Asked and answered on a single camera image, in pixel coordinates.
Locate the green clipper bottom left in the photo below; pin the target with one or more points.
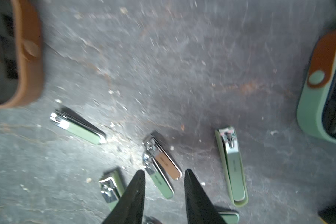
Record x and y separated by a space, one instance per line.
112 187

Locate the green clipper bottom edge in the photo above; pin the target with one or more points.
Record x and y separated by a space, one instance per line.
228 215

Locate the green nail clipper large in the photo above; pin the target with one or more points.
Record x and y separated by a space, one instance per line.
229 150

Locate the small green nail clipper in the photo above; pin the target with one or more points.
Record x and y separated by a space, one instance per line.
69 120

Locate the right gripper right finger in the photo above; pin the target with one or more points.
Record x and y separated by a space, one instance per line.
199 208

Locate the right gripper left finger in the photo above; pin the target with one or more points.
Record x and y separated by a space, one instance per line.
130 207

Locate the green case right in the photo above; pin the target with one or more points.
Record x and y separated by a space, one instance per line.
316 111

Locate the brown nail clipper low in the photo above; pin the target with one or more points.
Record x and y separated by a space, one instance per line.
154 147

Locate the brown case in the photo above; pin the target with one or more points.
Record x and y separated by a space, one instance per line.
21 54

